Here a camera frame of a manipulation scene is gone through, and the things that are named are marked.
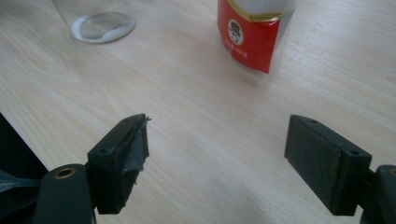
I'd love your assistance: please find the white bottle with red label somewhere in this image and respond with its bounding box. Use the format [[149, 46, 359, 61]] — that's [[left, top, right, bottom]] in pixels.
[[216, 0, 297, 82]]

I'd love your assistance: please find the clear drinking glass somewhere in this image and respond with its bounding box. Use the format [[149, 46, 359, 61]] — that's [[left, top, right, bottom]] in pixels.
[[50, 0, 137, 45]]

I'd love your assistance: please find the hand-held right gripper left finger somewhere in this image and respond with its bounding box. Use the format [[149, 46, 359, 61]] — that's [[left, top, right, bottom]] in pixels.
[[87, 113, 151, 216]]

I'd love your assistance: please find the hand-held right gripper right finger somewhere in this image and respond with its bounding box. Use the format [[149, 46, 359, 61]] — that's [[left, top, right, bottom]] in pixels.
[[283, 114, 374, 217]]

